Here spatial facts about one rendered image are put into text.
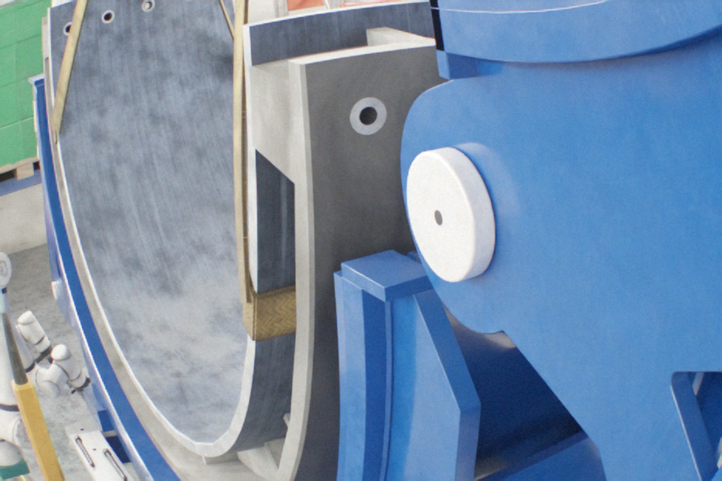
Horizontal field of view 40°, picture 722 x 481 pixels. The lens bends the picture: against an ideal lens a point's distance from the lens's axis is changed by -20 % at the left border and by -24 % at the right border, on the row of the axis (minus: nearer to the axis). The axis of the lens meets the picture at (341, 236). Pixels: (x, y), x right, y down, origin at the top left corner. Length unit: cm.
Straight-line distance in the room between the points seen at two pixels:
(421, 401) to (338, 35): 50
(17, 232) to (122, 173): 586
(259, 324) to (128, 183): 173
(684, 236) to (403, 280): 56
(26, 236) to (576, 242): 836
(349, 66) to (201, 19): 224
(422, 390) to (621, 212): 52
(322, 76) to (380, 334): 31
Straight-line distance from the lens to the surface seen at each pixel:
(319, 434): 174
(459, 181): 117
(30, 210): 923
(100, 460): 369
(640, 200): 95
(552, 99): 104
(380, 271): 141
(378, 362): 147
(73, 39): 333
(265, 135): 155
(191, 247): 333
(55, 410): 616
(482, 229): 117
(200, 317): 315
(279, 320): 176
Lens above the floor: 259
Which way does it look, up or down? 18 degrees down
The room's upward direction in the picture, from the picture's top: 6 degrees counter-clockwise
